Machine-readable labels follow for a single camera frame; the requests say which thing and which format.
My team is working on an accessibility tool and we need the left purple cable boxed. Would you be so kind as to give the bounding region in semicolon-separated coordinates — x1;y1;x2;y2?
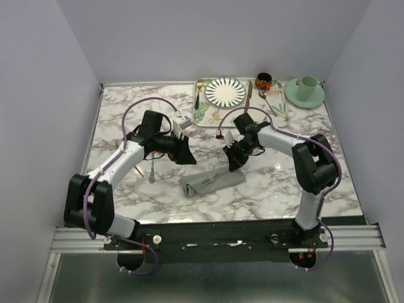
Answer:
83;97;181;277

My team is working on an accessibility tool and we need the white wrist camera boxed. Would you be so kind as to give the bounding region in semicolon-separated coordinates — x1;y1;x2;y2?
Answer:
172;116;192;138
223;130;235;148

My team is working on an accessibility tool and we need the orange black mug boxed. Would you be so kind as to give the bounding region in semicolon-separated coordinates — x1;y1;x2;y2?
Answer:
255;72;273;91

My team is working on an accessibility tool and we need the copper knife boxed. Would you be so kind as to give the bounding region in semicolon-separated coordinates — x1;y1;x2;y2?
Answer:
244;81;253;112

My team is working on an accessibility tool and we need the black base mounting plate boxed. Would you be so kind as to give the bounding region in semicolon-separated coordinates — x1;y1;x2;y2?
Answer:
104;217;329;263

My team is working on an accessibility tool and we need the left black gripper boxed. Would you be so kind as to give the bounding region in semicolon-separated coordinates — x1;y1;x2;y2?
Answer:
154;129;198;165

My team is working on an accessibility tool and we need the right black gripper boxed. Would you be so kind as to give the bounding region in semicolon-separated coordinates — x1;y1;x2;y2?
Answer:
223;140;256;172

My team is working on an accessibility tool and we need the striped white plate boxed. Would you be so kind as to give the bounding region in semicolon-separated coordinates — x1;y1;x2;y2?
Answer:
205;77;247;109

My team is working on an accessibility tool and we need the aluminium frame rail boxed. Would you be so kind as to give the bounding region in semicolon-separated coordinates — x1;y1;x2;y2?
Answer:
50;225;386;254

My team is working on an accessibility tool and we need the iridescent gold spoon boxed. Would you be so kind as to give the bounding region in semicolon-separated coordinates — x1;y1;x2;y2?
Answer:
148;151;156;184

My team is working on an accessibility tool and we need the floral serving tray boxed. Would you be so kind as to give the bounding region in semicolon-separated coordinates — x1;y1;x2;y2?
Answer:
193;78;290;128

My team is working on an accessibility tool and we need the green cup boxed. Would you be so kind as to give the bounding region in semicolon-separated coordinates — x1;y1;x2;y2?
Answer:
295;76;318;102

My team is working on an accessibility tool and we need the silver spoon on tray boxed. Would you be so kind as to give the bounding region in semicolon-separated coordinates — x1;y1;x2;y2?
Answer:
259;90;278;117

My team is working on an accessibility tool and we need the green saucer plate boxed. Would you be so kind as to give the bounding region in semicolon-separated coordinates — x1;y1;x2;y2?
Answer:
283;78;325;109

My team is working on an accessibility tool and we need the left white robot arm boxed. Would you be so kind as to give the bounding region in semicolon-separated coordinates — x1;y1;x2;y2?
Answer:
64;110;196;249

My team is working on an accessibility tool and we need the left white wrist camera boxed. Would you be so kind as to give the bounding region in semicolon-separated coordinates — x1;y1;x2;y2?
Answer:
172;116;192;138

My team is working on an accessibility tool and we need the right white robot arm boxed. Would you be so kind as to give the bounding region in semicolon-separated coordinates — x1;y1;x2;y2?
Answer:
216;113;342;247

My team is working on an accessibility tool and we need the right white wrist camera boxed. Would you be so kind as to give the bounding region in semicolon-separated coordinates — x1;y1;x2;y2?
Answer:
223;130;235;148

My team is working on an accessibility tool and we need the grey cloth napkin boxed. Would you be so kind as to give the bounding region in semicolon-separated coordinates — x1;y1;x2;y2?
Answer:
180;167;246;198

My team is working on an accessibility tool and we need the gold green-handled fork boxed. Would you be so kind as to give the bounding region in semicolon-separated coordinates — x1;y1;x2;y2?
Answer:
194;80;203;110

